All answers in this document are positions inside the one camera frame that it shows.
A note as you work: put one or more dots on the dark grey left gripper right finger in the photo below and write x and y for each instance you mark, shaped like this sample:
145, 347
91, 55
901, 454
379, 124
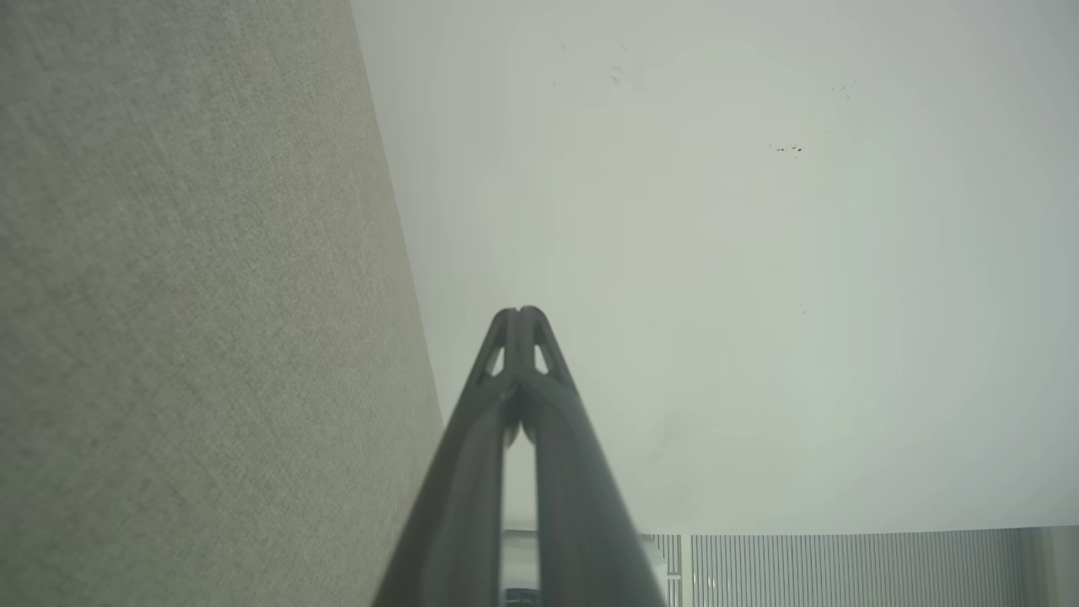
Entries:
582, 506

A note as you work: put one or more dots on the white ribbed panel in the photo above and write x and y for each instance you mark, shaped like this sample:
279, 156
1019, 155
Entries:
843, 573

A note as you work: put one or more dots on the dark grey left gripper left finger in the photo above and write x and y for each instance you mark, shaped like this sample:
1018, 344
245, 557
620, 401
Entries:
455, 506

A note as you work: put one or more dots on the grey fabric sofa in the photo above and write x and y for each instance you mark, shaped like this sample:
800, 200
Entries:
169, 295

